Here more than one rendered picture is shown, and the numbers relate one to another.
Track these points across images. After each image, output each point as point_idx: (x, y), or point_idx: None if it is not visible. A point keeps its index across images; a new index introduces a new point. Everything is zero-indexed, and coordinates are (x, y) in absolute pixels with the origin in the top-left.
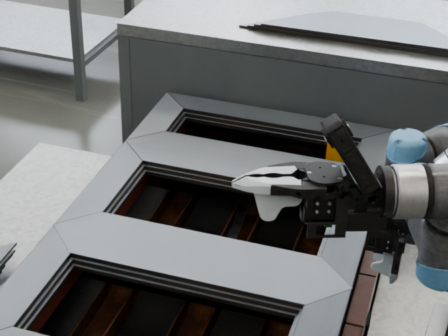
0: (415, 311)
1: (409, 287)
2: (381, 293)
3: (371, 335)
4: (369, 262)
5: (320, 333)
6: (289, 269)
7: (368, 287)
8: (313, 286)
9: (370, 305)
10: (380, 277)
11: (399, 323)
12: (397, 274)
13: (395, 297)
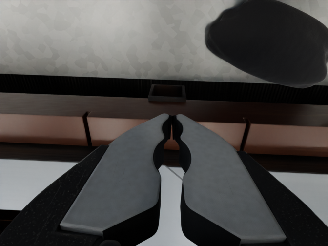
0: (54, 7)
1: (3, 24)
2: (46, 68)
3: (138, 71)
4: (45, 132)
5: (306, 197)
6: (149, 243)
7: (125, 127)
8: (178, 215)
9: (137, 103)
10: (12, 73)
11: (95, 32)
12: (244, 152)
13: (40, 45)
